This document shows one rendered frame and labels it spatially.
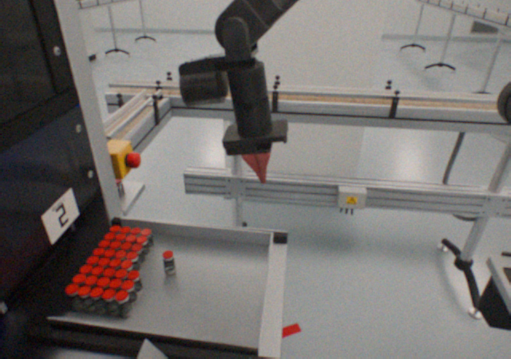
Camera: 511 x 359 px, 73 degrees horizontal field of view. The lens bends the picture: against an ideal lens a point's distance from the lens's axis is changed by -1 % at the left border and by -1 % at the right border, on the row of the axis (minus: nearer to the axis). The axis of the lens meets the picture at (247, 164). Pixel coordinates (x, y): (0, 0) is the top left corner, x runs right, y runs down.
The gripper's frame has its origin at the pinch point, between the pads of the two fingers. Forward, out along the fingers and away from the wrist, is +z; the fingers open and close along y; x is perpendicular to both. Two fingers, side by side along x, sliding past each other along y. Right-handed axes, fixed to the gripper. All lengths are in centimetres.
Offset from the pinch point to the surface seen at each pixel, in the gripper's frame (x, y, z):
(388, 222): -129, -51, 119
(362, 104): -83, -29, 20
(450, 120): -82, -61, 30
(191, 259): 1.5, 17.2, 17.4
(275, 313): 11.7, -0.4, 20.4
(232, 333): 16.7, 6.1, 19.1
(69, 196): 4.4, 35.0, -1.5
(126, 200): -16.5, 39.1, 14.2
